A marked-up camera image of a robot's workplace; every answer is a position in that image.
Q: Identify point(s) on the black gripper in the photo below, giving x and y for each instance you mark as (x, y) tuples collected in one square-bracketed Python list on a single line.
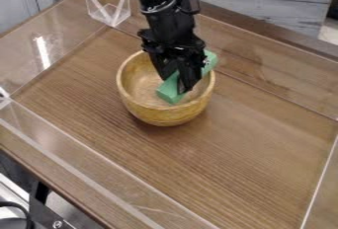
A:
[(181, 53)]

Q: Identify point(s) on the green rectangular block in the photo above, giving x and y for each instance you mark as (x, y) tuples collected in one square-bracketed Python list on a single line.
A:
[(167, 90)]

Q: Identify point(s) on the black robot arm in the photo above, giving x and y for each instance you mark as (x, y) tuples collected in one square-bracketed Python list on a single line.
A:
[(169, 18)]

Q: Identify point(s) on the brown wooden bowl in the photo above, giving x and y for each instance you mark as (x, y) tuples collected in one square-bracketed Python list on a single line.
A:
[(139, 87)]

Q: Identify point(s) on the clear acrylic tray wall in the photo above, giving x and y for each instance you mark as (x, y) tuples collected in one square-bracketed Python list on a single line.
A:
[(120, 200)]

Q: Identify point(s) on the black table leg bracket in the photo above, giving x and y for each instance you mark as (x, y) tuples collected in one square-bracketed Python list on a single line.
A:
[(45, 219)]

